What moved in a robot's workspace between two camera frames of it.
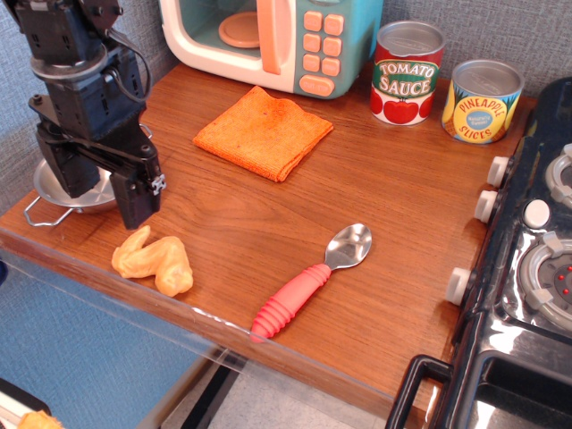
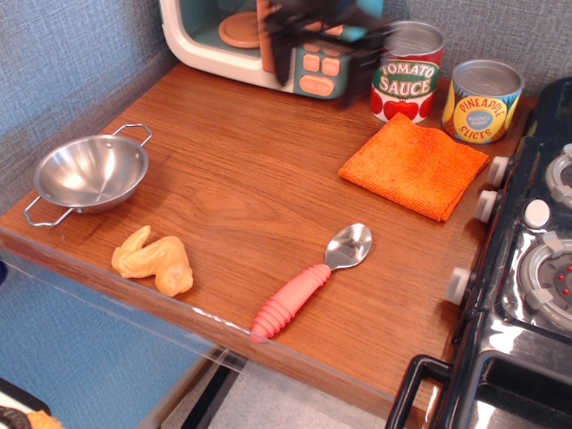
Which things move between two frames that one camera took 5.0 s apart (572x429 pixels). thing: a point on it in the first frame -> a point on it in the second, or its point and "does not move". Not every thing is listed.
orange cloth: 264,132 -> 423,168
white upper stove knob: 497,170 does not move
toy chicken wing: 164,259 does not move
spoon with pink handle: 349,244 does not move
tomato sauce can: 406,71 does not move
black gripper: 79,127 -> 345,25
